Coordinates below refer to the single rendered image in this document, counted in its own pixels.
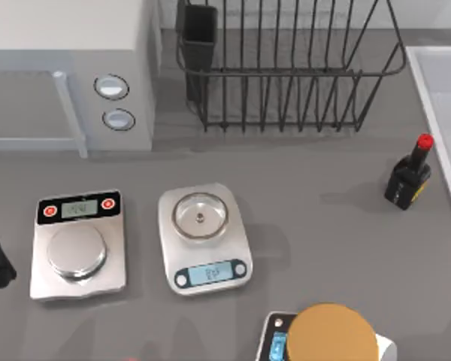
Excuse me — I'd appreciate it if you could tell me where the small microwave knob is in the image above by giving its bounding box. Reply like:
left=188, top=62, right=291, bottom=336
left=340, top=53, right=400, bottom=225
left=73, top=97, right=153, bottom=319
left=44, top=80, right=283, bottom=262
left=101, top=108, right=137, bottom=132

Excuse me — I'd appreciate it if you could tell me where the black cutlery holder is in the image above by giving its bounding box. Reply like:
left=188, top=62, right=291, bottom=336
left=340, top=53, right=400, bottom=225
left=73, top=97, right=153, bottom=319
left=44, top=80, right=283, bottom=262
left=176, top=0, right=219, bottom=103

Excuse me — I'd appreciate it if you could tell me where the pale microwave oven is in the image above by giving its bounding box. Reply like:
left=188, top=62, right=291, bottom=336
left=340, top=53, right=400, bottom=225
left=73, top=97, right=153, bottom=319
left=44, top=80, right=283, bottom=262
left=0, top=0, right=162, bottom=158

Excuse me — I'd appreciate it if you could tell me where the large microwave knob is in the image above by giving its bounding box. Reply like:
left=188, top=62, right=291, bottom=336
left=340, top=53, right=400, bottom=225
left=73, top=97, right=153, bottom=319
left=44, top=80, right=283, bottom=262
left=93, top=74, right=130, bottom=102

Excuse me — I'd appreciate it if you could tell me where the microwave door handle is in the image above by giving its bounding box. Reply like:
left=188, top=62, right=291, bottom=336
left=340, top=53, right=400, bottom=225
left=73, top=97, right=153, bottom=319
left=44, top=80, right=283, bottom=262
left=52, top=70, right=89, bottom=159

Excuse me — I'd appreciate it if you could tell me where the silver scale with red buttons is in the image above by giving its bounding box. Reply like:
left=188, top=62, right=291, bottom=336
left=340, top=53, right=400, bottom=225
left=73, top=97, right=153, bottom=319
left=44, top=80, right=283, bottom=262
left=29, top=189, right=128, bottom=302

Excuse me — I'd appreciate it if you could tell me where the black wire dish rack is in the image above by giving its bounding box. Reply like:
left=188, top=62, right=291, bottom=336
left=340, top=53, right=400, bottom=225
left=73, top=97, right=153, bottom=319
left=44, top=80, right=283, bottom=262
left=174, top=0, right=407, bottom=133

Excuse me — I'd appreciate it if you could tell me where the scale with wooden round plate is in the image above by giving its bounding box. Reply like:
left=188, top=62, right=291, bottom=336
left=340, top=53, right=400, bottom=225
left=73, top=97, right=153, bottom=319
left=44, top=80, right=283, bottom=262
left=254, top=302, right=398, bottom=361

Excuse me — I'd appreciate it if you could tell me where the black bottle with red cap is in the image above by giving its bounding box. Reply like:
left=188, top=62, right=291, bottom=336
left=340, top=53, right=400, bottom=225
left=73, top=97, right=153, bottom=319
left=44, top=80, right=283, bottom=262
left=383, top=133, right=434, bottom=211

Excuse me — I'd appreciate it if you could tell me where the silver scale with blue display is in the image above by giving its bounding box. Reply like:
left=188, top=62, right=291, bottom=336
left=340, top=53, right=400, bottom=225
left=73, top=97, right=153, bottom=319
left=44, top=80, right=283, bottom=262
left=157, top=182, right=253, bottom=296

